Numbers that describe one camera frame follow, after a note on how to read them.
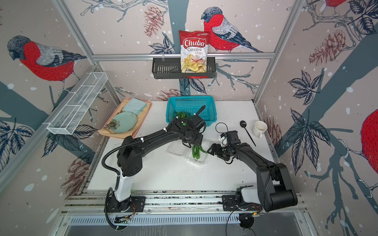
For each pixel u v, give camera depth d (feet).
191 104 4.16
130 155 1.60
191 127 2.07
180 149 3.03
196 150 2.99
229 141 2.37
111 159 2.96
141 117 3.64
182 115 3.52
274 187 1.39
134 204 2.39
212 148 2.66
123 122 3.54
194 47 2.75
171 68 3.31
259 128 3.11
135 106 3.84
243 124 3.48
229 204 2.39
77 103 2.56
